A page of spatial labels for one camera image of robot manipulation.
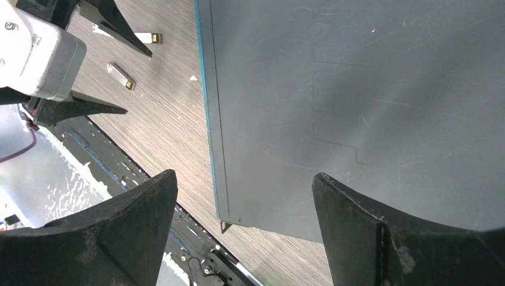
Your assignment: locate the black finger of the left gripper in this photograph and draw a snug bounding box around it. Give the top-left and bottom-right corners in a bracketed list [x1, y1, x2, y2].
[29, 91, 127, 127]
[79, 0, 153, 57]

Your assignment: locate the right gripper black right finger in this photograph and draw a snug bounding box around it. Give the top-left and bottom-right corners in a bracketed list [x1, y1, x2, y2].
[312, 173, 504, 285]

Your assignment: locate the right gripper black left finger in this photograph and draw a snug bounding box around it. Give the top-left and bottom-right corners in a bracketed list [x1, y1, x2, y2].
[1, 170, 178, 285]

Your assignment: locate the silver transceiver module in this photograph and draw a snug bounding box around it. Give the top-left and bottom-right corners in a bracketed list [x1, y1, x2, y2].
[106, 62, 136, 91]
[135, 32, 162, 44]

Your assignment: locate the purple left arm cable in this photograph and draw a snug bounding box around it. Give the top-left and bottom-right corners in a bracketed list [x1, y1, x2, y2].
[0, 126, 38, 163]

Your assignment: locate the dark grey network switch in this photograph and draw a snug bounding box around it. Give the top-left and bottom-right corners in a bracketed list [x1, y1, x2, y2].
[195, 1, 504, 242]

